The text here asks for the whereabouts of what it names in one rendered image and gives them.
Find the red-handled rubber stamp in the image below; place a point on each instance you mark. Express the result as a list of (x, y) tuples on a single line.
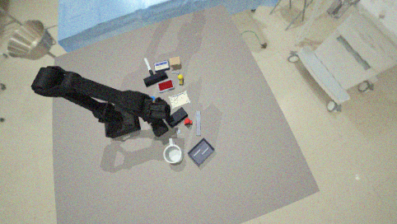
[(187, 122)]

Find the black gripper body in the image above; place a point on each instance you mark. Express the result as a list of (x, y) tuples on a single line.
[(160, 128)]

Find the yellow rubber stamp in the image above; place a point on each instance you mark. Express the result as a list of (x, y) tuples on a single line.
[(180, 77)]

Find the white mug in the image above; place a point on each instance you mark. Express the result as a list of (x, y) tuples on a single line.
[(173, 153)]

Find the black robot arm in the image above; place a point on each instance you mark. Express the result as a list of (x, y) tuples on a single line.
[(51, 82)]

